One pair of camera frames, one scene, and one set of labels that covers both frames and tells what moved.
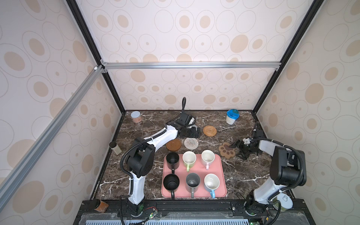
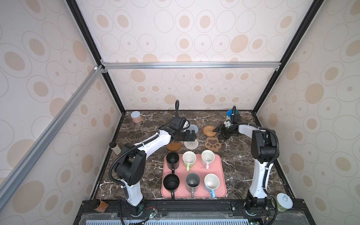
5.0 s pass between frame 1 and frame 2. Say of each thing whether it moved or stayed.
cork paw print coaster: moved
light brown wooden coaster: stayed
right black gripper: moved
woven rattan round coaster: stayed
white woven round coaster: stayed
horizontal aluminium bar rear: stayed
